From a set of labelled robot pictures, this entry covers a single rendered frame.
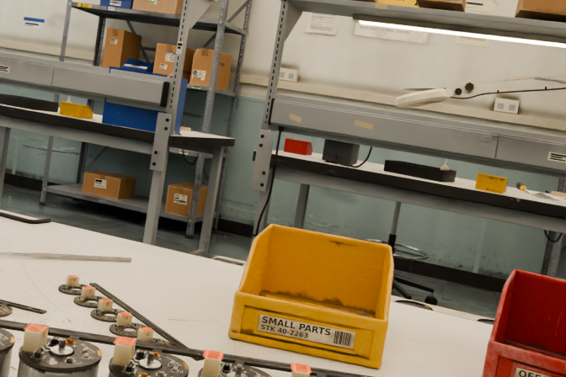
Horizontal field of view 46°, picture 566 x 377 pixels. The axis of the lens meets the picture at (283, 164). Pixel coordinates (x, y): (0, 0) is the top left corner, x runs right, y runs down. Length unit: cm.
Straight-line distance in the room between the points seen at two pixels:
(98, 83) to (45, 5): 295
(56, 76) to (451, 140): 164
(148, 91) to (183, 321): 232
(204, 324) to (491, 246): 416
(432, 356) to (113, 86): 245
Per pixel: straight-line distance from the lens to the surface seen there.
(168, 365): 23
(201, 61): 454
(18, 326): 25
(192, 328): 45
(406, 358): 47
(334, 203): 466
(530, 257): 459
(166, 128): 273
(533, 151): 242
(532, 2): 251
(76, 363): 22
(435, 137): 242
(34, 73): 306
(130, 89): 279
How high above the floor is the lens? 90
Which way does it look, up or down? 4 degrees down
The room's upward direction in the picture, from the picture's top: 9 degrees clockwise
